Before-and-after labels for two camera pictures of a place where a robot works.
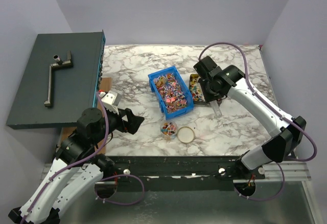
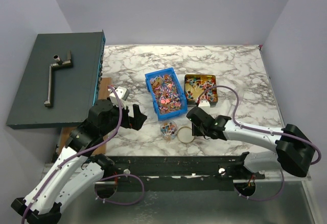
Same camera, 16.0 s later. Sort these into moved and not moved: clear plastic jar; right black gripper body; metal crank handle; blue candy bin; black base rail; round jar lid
Moved: right black gripper body; blue candy bin
Not moved: clear plastic jar; round jar lid; black base rail; metal crank handle
